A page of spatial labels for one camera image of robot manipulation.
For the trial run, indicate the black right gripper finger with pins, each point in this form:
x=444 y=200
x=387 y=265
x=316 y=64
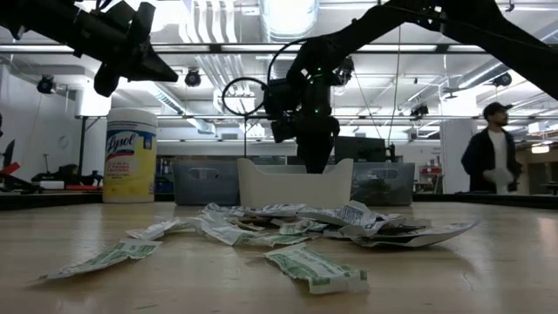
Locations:
x=307 y=154
x=324 y=152

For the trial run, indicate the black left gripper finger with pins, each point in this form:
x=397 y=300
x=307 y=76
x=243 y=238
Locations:
x=152 y=65
x=106 y=80

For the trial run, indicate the white plastic bin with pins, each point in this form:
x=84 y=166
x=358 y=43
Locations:
x=295 y=187

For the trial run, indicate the black background robot arm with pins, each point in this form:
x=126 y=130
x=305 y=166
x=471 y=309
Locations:
x=70 y=174

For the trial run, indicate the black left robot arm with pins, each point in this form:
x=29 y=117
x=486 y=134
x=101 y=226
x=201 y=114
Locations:
x=43 y=22

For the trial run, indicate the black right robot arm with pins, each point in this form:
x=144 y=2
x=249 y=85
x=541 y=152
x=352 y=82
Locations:
x=479 y=26

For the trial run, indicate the white box fixture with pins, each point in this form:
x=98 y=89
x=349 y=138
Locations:
x=93 y=102

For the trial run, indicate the black computer monitor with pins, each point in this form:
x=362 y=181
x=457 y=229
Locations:
x=359 y=150

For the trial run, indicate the black ceiling-mounted device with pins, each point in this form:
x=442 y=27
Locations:
x=419 y=111
x=192 y=78
x=346 y=70
x=45 y=84
x=502 y=79

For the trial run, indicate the translucent grey plastic bin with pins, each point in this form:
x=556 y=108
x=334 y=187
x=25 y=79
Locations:
x=383 y=174
x=205 y=183

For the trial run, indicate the black vertical pole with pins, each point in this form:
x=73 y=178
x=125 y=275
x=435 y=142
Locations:
x=82 y=144

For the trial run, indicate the yellow Lysol wipes canister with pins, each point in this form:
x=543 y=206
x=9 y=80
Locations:
x=130 y=161

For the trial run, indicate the red tray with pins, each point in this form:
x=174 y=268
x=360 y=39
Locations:
x=85 y=187

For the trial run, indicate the blue shelf unit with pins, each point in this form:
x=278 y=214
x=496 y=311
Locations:
x=163 y=174

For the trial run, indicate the red shelf cart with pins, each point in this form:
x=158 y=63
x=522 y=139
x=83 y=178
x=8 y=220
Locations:
x=431 y=176

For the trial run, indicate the white pillar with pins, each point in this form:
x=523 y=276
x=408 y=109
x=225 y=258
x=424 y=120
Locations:
x=453 y=157

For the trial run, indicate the person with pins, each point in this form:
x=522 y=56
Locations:
x=492 y=148

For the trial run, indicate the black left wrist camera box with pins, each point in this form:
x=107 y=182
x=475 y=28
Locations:
x=141 y=19

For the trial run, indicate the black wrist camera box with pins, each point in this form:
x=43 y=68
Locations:
x=141 y=19
x=281 y=109

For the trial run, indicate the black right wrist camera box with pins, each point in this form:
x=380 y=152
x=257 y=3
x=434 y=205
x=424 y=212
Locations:
x=281 y=109

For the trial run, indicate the black metal stand frame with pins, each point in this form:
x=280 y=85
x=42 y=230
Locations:
x=245 y=135

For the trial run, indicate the silver ventilation duct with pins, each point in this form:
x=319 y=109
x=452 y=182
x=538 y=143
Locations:
x=287 y=17

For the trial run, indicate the black metal table frame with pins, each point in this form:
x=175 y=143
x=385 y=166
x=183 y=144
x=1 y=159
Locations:
x=43 y=200

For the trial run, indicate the glowing wall lamp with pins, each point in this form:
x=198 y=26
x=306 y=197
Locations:
x=540 y=149

